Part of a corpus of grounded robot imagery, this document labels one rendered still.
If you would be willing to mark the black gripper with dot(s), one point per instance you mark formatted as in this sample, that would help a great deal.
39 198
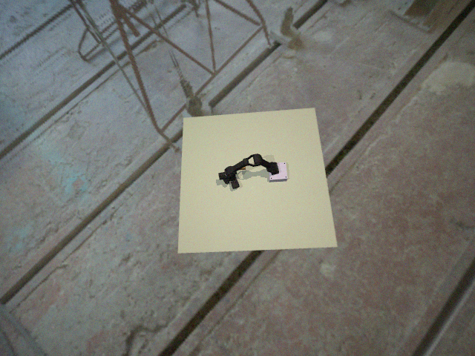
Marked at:
234 182

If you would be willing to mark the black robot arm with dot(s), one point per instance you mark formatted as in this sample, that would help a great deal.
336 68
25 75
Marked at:
230 171

